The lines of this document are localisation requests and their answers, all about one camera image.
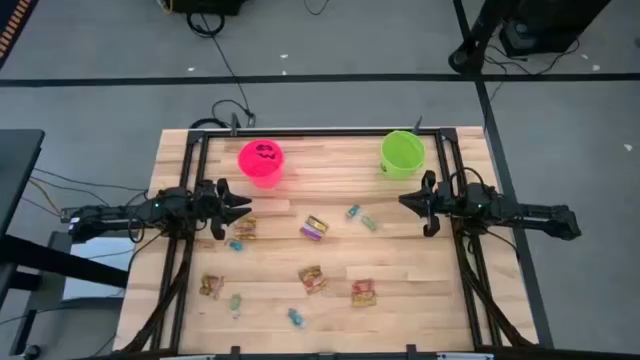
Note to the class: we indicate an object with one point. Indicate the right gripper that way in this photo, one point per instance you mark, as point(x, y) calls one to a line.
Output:
point(452, 202)

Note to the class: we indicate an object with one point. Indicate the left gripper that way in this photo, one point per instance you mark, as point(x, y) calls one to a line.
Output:
point(206, 205)

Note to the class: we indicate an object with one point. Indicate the blue hard candy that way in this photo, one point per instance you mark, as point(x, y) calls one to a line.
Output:
point(295, 317)
point(235, 245)
point(353, 211)

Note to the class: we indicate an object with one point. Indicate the green hard candy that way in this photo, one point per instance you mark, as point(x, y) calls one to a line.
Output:
point(369, 223)
point(235, 302)

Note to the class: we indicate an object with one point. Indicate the purple gold candy pack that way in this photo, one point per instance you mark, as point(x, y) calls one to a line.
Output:
point(314, 228)

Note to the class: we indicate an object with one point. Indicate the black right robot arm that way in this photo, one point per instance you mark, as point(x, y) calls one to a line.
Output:
point(540, 215)

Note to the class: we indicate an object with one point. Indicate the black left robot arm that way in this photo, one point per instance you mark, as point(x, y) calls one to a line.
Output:
point(120, 215)

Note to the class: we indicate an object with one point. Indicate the pink plastic halloween bucket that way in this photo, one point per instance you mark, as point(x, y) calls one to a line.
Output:
point(261, 167)

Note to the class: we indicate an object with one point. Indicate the green plastic halloween bucket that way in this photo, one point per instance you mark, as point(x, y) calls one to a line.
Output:
point(402, 155)

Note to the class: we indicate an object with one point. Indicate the white board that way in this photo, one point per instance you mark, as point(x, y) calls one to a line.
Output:
point(107, 247)

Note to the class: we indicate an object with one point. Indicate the black stand pole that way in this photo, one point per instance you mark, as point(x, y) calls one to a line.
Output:
point(467, 55)

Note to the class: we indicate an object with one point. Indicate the black desk beam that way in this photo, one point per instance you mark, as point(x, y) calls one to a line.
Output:
point(60, 260)

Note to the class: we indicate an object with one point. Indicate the black floor equipment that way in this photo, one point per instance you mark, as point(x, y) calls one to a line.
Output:
point(210, 6)

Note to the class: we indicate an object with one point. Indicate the black desk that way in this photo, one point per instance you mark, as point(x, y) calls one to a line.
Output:
point(17, 170)

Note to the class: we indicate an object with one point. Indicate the black equipment box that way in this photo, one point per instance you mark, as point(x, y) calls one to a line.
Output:
point(550, 25)

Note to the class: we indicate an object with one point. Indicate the black caster wheel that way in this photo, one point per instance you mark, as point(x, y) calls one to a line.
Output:
point(31, 351)

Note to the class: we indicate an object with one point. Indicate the orange striped dark rug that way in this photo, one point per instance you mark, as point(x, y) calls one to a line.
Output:
point(12, 25)

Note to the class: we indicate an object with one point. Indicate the small black clamp post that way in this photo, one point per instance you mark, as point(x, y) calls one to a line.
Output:
point(417, 126)
point(235, 125)

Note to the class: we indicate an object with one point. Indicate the black metal table frame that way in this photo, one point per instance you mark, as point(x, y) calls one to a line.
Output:
point(320, 133)

